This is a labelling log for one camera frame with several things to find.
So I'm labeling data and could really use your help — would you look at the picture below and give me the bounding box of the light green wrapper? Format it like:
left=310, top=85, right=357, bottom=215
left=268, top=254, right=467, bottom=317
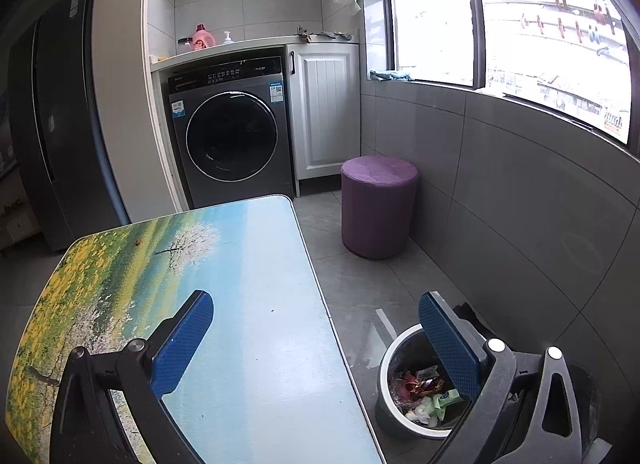
left=432, top=389, right=461, bottom=422

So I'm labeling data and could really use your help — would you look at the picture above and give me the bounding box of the row of clothes pegs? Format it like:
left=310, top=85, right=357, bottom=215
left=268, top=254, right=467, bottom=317
left=519, top=0, right=623, bottom=46

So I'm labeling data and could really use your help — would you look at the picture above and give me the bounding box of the grey bin with white rim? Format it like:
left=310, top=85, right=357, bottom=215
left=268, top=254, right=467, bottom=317
left=375, top=323, right=493, bottom=441

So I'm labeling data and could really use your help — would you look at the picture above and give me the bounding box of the grey washing machine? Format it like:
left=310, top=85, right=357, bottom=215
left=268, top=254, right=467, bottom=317
left=167, top=56, right=295, bottom=197

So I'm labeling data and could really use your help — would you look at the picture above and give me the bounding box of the white laundry countertop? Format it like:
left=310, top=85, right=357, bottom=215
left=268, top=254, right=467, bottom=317
left=150, top=34, right=361, bottom=76

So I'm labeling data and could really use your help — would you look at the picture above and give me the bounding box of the pink detergent bottle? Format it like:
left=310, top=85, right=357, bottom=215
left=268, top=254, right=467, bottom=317
left=193, top=23, right=217, bottom=50

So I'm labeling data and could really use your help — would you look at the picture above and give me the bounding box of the black framed window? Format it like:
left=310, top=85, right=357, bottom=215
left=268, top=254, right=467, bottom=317
left=364, top=0, right=640, bottom=151

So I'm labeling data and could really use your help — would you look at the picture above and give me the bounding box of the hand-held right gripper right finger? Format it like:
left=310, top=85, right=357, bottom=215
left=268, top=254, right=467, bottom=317
left=419, top=291, right=584, bottom=464

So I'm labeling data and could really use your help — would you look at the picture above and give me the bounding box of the purple round stool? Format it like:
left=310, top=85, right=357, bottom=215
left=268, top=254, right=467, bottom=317
left=340, top=155, right=420, bottom=260

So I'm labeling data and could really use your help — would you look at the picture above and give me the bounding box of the teal cloth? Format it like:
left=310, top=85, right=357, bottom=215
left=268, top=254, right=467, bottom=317
left=369, top=69, right=415, bottom=83

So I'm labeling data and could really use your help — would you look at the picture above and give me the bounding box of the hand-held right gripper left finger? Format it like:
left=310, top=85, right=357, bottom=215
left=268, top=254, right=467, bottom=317
left=50, top=289, right=215, bottom=464

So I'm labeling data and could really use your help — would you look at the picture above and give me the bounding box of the dark small items pile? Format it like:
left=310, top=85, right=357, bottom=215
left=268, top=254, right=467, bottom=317
left=296, top=25, right=354, bottom=43

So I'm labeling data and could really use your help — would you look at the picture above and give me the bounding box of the dark grey refrigerator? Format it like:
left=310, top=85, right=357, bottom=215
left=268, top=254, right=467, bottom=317
left=7, top=0, right=127, bottom=256

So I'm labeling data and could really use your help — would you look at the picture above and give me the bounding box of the white cabinet door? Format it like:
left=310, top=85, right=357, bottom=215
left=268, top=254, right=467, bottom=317
left=287, top=43, right=362, bottom=181

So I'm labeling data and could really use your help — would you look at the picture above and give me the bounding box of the white tissue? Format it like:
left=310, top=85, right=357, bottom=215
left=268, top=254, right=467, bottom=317
left=404, top=396, right=437, bottom=426

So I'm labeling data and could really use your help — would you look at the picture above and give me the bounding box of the shiny red wrapper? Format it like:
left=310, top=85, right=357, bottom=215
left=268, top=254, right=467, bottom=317
left=400, top=366, right=448, bottom=396

